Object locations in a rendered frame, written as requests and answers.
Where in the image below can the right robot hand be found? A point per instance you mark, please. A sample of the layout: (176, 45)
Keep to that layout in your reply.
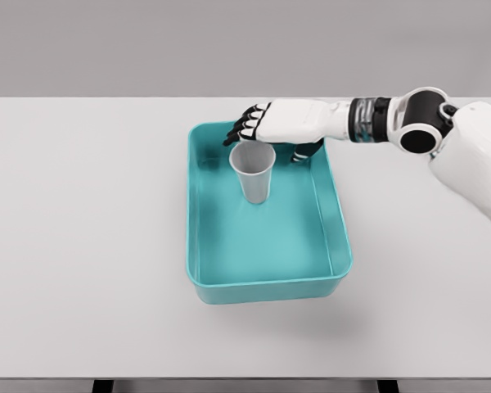
(288, 120)

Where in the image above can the grey paper cup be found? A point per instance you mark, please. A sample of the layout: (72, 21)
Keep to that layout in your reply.
(253, 172)

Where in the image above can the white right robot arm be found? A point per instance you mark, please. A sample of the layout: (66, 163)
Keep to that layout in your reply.
(454, 135)

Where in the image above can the teal plastic basket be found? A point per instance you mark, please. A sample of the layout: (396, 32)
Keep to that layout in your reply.
(270, 237)

